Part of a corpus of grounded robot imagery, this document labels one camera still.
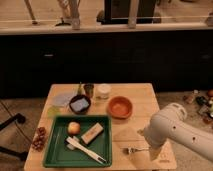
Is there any silver metal fork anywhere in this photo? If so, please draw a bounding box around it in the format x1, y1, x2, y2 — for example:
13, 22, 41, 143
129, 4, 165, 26
123, 147, 149, 155

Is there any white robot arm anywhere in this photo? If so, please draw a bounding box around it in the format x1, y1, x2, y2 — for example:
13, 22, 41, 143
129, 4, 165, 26
137, 103, 213, 162

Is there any red bowl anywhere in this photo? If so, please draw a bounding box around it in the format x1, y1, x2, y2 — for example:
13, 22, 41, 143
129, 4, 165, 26
107, 96, 133, 119

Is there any dark bowl with sponge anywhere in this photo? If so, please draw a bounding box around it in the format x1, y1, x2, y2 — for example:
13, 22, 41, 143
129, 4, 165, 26
69, 95, 91, 114

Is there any white cup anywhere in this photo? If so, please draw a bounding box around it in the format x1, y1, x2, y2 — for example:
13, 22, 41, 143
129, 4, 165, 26
97, 84, 111, 99

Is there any dark metal cup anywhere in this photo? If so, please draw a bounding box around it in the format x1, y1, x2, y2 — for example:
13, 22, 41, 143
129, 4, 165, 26
83, 83, 94, 98

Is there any small green bottle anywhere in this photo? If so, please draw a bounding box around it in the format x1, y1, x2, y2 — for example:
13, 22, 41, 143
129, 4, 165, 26
77, 82, 82, 95

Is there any wooden block brush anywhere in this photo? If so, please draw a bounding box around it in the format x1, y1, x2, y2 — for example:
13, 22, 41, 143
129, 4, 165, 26
81, 123, 103, 144

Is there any yellow apple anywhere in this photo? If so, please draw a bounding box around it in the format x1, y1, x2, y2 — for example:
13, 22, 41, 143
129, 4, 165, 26
67, 122, 80, 135

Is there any green plastic tray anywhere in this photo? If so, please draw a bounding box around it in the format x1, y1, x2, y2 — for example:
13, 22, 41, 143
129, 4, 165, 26
43, 115, 112, 168

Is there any bunch of red grapes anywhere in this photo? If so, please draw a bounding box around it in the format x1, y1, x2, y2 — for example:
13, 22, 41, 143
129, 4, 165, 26
32, 127, 46, 151

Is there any black chair base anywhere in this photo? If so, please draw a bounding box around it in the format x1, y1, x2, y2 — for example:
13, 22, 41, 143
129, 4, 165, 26
0, 113, 28, 161

